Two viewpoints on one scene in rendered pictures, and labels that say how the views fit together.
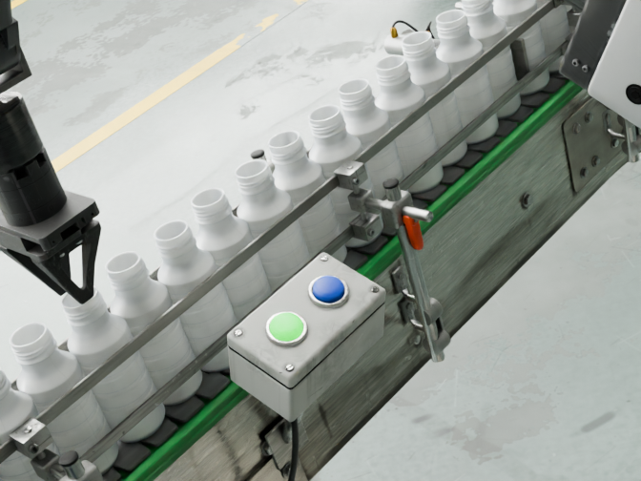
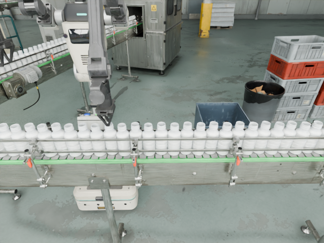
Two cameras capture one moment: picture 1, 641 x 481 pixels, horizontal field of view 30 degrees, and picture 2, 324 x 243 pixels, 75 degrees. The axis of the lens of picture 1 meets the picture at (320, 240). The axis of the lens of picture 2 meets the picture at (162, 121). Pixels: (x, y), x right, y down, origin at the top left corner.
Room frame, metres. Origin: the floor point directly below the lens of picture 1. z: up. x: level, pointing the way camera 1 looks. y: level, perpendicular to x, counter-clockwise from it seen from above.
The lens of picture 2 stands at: (1.44, 0.90, 1.70)
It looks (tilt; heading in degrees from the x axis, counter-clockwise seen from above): 33 degrees down; 218
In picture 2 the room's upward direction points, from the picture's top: straight up
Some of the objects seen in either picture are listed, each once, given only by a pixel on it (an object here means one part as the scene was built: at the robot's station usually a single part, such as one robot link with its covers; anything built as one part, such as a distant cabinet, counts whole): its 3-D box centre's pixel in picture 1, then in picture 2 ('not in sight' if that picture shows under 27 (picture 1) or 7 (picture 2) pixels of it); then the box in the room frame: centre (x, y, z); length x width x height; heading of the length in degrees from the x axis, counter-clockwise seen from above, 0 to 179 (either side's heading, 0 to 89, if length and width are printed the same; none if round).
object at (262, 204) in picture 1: (273, 233); (60, 139); (1.11, 0.05, 1.08); 0.06 x 0.06 x 0.17
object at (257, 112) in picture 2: not in sight; (258, 110); (-1.19, 0.44, 0.32); 0.45 x 0.45 x 0.64
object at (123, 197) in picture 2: not in sight; (110, 168); (0.62, -0.35, 0.24); 0.68 x 0.53 x 0.41; 39
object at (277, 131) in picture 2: not in sight; (274, 138); (0.49, 0.84, 1.08); 0.06 x 0.06 x 0.17
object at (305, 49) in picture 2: not in sight; (303, 47); (-1.84, 0.63, 1.00); 0.61 x 0.41 x 0.22; 136
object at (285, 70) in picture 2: not in sight; (297, 65); (-1.85, 0.63, 0.78); 0.61 x 0.41 x 0.22; 135
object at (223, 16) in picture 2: not in sight; (217, 14); (-8.29, -3.56, 0.50); 1.24 x 1.03 x 1.00; 132
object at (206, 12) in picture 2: not in sight; (205, 20); (-6.16, -3.02, 0.55); 0.40 x 0.40 x 1.10; 39
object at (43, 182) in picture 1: (28, 191); (104, 100); (0.97, 0.23, 1.29); 0.10 x 0.07 x 0.07; 39
